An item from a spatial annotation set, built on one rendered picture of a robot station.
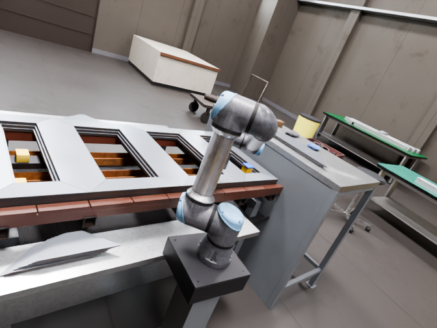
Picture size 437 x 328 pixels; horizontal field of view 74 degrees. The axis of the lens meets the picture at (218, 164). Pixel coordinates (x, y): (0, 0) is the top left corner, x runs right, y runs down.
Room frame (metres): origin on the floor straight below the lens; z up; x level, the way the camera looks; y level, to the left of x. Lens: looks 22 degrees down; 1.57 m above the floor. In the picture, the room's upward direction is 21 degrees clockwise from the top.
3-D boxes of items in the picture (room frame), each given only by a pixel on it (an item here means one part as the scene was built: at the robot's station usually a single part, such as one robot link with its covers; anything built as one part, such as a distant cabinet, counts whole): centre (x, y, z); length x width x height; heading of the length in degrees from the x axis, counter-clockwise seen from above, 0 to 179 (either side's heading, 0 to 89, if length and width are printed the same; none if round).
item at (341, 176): (2.27, -0.45, 1.03); 1.30 x 0.60 x 0.04; 46
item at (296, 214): (2.07, -0.26, 0.51); 1.30 x 0.04 x 1.01; 46
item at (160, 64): (8.38, 2.21, 0.40); 2.20 x 1.74 x 0.81; 40
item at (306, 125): (6.16, -1.44, 0.37); 0.48 x 0.47 x 0.75; 40
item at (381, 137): (7.29, -3.19, 0.44); 2.43 x 0.93 x 0.88; 40
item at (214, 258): (0.99, -0.12, 0.82); 0.15 x 0.15 x 0.10
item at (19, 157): (1.13, 0.86, 0.79); 0.06 x 0.05 x 0.04; 46
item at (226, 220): (0.99, -0.11, 0.94); 0.13 x 0.12 x 0.14; 89
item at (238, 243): (1.81, -0.34, 0.34); 0.06 x 0.06 x 0.68; 46
